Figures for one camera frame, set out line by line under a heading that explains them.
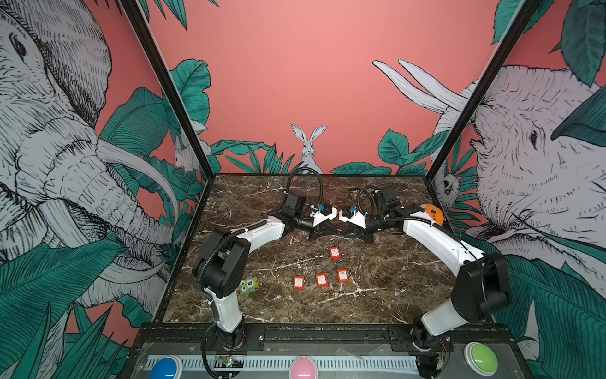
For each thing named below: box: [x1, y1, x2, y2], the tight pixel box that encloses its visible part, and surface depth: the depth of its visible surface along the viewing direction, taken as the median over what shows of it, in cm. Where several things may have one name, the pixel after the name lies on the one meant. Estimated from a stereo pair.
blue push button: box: [148, 355, 185, 379], surface depth 69 cm
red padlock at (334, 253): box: [329, 246, 342, 260], surface depth 94 cm
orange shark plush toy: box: [425, 203, 445, 226], surface depth 97 cm
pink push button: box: [288, 355, 319, 379], surface depth 69 cm
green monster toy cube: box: [239, 277, 260, 296], surface depth 85 cm
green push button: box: [463, 341, 499, 377], surface depth 71 cm
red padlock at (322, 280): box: [315, 273, 330, 289], surface depth 87 cm
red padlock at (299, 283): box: [293, 275, 306, 291], surface depth 86 cm
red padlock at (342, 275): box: [336, 269, 350, 284], surface depth 88 cm
